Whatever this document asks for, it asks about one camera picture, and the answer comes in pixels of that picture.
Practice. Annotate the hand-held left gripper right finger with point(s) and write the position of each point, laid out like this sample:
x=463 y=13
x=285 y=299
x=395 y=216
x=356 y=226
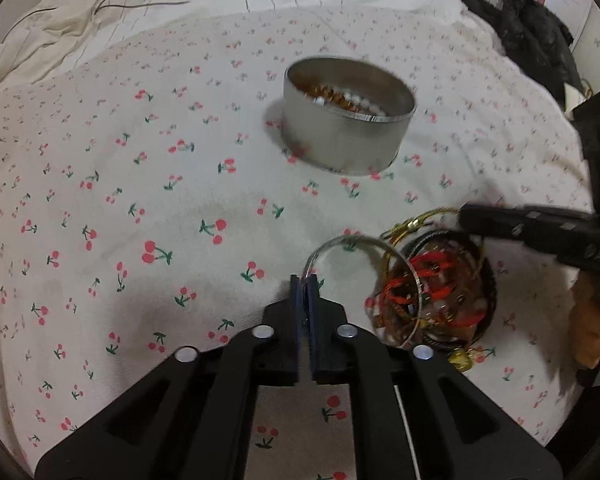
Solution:
x=314 y=320

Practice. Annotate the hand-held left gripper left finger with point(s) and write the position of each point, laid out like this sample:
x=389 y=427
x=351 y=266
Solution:
x=295 y=310

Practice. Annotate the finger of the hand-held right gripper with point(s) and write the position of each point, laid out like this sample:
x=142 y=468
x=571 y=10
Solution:
x=510 y=222

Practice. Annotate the thin silver bangle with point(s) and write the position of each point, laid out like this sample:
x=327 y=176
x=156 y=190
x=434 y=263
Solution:
x=370 y=240

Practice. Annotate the round metal tin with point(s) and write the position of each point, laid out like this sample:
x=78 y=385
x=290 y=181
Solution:
x=345 y=145

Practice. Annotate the person's right hand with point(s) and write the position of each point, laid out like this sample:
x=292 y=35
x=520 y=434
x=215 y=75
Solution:
x=590 y=325

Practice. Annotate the beige paper bag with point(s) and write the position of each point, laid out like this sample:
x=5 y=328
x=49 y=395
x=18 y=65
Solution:
x=577 y=97

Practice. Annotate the black jacket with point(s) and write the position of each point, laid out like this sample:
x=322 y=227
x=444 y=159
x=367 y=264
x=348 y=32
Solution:
x=530 y=40

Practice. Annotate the cherry print bed sheet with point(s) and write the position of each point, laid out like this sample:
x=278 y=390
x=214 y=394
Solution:
x=130 y=210

